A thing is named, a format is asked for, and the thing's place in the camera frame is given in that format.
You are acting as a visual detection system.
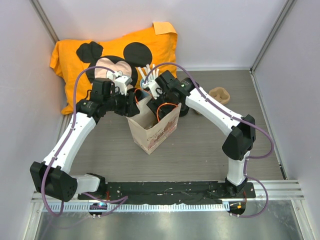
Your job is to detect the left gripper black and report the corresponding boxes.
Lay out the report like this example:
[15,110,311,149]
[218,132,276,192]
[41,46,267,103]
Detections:
[103,87,140,117]

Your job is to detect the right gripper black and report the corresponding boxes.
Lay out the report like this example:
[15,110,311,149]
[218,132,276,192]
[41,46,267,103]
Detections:
[146,90,179,122]

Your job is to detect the paper takeout bag orange handles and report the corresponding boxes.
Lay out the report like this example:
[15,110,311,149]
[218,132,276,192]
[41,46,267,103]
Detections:
[127,93,181,155]

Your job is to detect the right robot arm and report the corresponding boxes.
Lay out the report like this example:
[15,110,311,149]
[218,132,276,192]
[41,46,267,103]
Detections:
[141,70,256,198]

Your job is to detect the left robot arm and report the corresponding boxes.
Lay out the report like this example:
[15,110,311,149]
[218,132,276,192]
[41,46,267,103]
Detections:
[30,75,140,202]

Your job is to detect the black cup stack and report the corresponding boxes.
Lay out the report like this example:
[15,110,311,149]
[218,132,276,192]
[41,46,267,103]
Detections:
[134,88,150,102]

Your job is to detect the blue cup straw holder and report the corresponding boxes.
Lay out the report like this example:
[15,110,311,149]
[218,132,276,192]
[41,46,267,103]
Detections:
[140,79,150,91]

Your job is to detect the orange Mickey Mouse pillow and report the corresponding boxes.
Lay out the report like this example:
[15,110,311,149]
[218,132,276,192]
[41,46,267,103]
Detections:
[50,22,178,115]

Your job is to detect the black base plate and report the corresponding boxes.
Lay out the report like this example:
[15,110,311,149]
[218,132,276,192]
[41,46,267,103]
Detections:
[91,181,256,205]

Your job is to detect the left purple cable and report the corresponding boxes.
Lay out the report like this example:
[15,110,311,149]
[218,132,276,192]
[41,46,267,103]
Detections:
[41,65,130,230]

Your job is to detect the purple cable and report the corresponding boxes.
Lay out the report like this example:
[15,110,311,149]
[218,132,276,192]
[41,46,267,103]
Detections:
[144,62,275,218]
[41,65,130,230]

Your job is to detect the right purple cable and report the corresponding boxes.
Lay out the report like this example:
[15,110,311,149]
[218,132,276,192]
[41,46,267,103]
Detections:
[144,62,275,218]

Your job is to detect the aluminium rail frame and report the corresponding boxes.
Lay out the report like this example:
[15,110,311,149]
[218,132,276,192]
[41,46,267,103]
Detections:
[47,180,304,216]

